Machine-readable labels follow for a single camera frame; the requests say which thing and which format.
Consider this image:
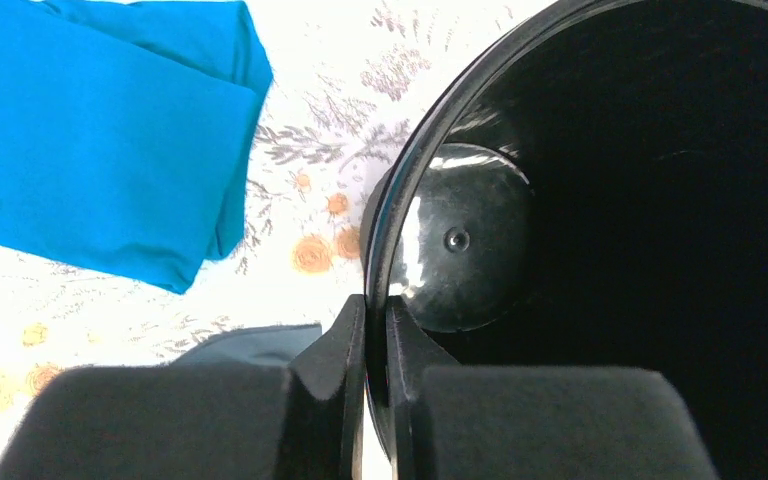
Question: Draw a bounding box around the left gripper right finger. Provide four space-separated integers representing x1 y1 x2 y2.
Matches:
385 297 717 479

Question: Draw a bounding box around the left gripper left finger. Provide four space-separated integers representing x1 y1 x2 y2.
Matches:
0 295 365 479

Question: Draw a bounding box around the black plastic trash bin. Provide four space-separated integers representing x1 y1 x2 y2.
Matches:
361 1 768 479

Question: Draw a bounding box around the grey blue trash bag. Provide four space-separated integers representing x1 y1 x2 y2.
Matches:
172 323 322 366

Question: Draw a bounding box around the bright blue trash bag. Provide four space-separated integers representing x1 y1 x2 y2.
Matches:
0 1 273 294

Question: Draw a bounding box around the floral patterned table mat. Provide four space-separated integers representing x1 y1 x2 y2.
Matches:
0 1 544 456

